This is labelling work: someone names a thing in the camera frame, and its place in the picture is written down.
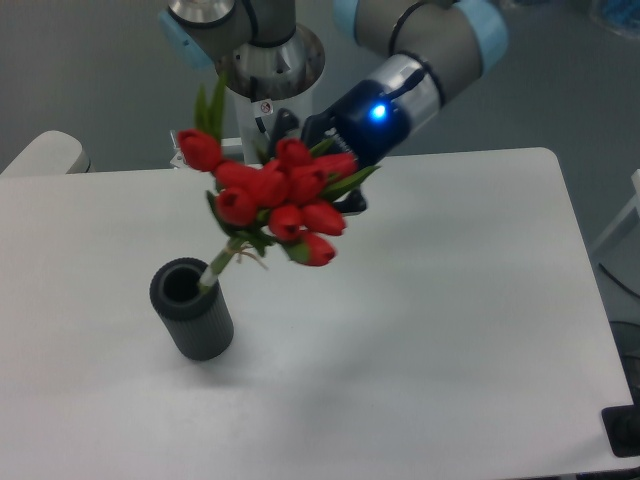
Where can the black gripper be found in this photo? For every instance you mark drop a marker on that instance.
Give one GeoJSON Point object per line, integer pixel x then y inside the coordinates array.
{"type": "Point", "coordinates": [367, 122]}

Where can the red tulip bouquet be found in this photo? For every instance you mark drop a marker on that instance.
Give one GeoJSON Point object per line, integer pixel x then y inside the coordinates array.
{"type": "Point", "coordinates": [289, 201]}

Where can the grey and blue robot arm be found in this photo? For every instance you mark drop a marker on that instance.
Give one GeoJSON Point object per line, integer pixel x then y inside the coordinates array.
{"type": "Point", "coordinates": [432, 51]}

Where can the dark grey ribbed vase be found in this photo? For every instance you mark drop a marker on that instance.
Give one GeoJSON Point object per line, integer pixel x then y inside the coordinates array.
{"type": "Point", "coordinates": [198, 321]}

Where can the white rounded chair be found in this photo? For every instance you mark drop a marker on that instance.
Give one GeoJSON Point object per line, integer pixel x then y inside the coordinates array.
{"type": "Point", "coordinates": [51, 153]}

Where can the white furniture at right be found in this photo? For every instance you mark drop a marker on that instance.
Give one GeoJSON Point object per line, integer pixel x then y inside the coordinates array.
{"type": "Point", "coordinates": [619, 227]}

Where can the clear bag with blue items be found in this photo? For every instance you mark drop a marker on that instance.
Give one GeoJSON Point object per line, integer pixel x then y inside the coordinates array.
{"type": "Point", "coordinates": [618, 16]}

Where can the black device at table edge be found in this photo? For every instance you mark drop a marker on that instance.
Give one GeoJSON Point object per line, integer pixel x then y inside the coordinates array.
{"type": "Point", "coordinates": [622, 430]}

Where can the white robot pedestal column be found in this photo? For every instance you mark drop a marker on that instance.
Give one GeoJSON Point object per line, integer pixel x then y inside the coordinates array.
{"type": "Point", "coordinates": [263, 80]}

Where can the white pedestal base frame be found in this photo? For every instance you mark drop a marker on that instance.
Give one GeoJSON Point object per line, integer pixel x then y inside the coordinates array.
{"type": "Point", "coordinates": [235, 147]}

